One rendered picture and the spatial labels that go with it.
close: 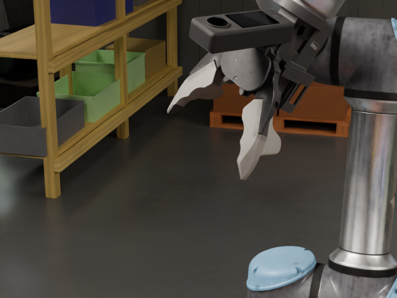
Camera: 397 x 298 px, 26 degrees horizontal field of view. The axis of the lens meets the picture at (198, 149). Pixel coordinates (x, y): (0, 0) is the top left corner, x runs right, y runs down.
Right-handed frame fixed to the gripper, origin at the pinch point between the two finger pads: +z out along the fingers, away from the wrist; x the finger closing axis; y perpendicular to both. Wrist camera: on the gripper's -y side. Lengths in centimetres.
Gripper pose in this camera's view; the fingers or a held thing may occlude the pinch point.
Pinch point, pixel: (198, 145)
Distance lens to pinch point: 101.2
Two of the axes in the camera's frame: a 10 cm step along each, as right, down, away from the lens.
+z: -5.3, 8.2, 2.1
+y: 6.3, 2.1, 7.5
